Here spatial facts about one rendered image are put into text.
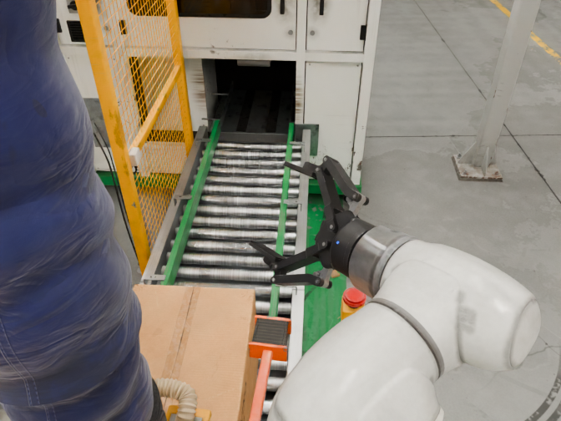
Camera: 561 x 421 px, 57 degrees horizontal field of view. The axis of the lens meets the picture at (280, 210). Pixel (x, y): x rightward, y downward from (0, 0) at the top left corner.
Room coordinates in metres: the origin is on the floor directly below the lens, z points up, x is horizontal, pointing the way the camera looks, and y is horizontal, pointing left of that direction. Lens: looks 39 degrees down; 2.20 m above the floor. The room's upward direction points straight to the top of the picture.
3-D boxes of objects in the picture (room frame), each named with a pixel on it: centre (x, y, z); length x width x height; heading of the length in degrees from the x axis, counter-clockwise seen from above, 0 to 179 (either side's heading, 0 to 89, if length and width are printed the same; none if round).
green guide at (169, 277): (2.03, 0.48, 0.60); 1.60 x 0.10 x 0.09; 176
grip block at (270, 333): (0.73, 0.02, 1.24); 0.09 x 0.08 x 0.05; 82
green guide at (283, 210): (2.00, -0.05, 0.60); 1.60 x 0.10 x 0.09; 176
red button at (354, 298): (1.03, -0.22, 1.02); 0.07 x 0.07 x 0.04
